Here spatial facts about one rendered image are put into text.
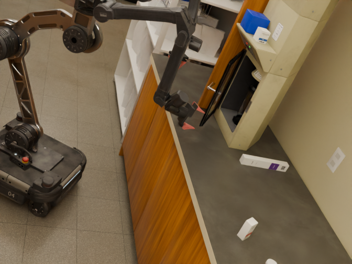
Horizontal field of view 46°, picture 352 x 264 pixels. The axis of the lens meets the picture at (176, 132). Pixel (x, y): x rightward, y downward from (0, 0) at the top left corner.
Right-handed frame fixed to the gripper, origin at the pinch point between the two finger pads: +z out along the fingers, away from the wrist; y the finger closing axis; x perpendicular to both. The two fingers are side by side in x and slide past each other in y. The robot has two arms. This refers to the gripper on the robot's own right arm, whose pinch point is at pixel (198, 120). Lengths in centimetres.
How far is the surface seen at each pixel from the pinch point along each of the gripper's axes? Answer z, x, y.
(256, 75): 16.3, 3.3, 34.5
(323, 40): 50, 16, 70
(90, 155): 4, 109, -91
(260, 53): 1.2, -10.6, 44.3
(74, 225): -10, 37, -108
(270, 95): 22.0, -8.6, 30.4
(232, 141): 24.1, -2.7, -1.5
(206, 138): 13.3, 3.9, -7.8
